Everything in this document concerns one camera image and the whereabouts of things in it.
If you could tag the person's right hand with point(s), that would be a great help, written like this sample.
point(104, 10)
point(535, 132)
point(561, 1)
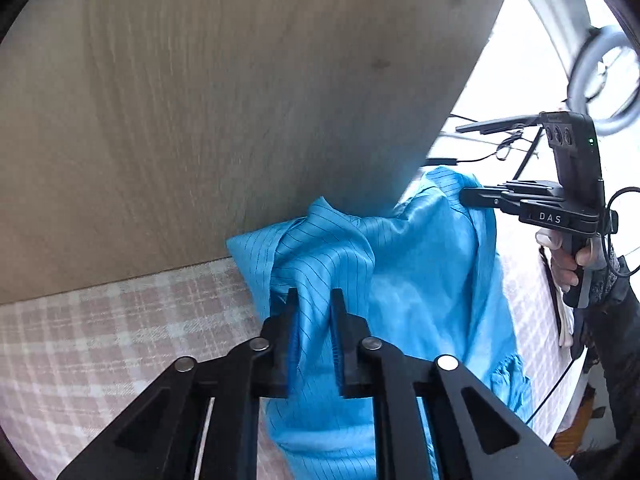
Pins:
point(562, 265)

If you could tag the black tripod stand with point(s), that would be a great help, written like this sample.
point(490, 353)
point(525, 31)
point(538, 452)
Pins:
point(500, 122)

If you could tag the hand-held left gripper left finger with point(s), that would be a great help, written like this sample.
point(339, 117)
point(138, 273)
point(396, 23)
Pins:
point(282, 350)

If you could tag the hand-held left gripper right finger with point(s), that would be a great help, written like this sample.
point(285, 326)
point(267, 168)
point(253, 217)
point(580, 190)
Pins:
point(345, 360)

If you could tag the blue striped jacket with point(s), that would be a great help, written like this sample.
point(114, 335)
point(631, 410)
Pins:
point(425, 270)

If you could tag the white window frame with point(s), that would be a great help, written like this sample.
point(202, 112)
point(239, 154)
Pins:
point(550, 0)

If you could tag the beige wood-grain panel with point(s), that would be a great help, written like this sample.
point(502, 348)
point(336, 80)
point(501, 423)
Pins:
point(200, 110)

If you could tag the pink plaid mat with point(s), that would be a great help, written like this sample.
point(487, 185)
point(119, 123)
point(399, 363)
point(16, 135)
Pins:
point(100, 335)

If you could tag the person's right forearm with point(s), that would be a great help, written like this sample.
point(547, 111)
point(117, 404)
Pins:
point(620, 335)

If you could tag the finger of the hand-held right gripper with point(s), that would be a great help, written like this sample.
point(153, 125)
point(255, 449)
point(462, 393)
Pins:
point(480, 197)

